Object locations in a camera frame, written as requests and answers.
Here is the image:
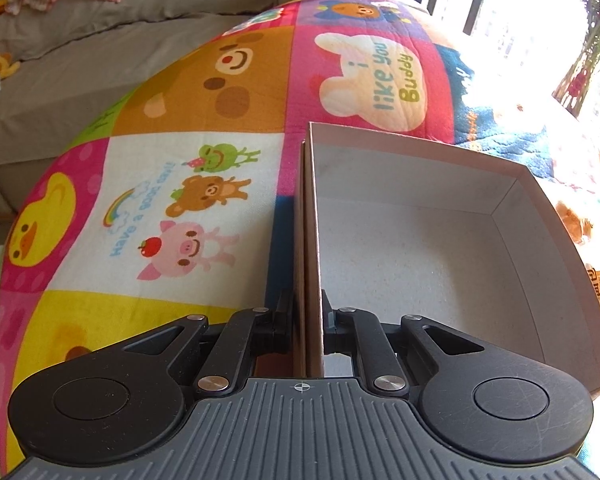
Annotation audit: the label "colourful cartoon play mat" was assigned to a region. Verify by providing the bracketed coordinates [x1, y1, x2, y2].
[0, 0, 590, 470]

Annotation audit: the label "grey sofa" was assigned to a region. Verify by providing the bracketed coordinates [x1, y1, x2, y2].
[0, 0, 351, 221]

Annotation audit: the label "pink cardboard box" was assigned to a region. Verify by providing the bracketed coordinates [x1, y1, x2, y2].
[296, 122, 600, 392]

